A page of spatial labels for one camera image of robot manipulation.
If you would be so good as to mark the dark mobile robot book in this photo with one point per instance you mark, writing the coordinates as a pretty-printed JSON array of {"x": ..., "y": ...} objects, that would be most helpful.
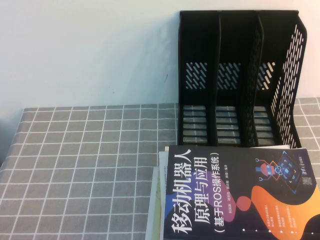
[{"x": 237, "y": 195}]

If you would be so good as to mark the pale green book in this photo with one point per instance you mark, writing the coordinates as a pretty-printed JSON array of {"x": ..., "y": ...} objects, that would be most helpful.
[{"x": 155, "y": 200}]

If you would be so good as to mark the black mesh book stand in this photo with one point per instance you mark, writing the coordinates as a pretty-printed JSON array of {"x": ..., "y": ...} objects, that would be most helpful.
[{"x": 235, "y": 50}]

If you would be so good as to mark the grey checked tablecloth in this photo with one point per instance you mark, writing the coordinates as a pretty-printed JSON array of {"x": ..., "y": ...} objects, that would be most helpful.
[{"x": 75, "y": 162}]

